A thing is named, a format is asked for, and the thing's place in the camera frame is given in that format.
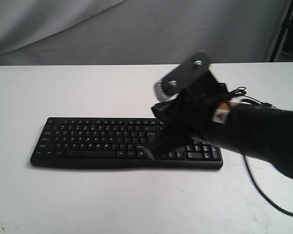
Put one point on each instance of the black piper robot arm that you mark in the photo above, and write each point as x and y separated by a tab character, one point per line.
256	131

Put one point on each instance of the black stand pole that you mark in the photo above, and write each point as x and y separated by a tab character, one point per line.
283	48

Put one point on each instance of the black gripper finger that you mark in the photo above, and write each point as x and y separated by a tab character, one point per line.
169	139

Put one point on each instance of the black acer keyboard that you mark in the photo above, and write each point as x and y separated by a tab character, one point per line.
114	143

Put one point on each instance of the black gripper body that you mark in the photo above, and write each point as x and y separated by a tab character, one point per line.
189	115

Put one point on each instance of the grey backdrop cloth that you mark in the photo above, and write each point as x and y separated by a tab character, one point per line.
109	32

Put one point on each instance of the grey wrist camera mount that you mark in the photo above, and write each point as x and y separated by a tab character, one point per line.
182	76

